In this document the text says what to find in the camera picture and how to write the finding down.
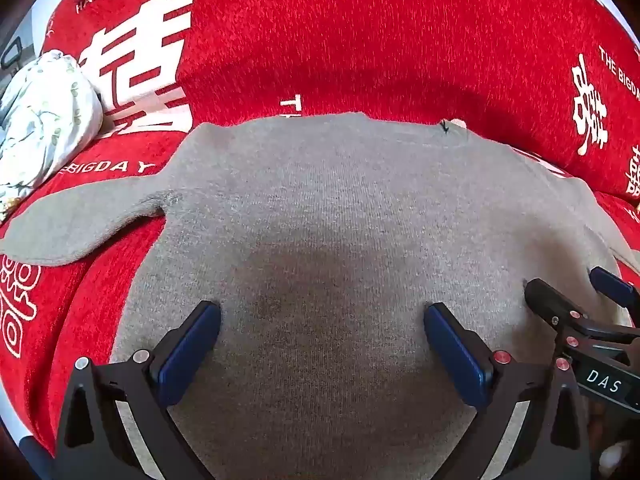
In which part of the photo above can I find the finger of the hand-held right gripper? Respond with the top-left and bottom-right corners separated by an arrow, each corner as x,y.
589,266 -> 640,312
524,278 -> 640,347

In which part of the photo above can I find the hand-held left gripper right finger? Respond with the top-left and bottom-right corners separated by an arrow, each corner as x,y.
424,302 -> 593,480

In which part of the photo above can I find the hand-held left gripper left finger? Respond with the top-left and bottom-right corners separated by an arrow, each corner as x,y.
55,301 -> 222,480

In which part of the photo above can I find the grey knit sweater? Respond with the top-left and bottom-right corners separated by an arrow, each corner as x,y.
0,112 -> 632,480

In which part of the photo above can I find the white floral pillow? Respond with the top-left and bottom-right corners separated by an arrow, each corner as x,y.
0,50 -> 105,223

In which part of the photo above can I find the red printed blanket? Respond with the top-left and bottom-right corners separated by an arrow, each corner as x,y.
0,0 -> 640,461

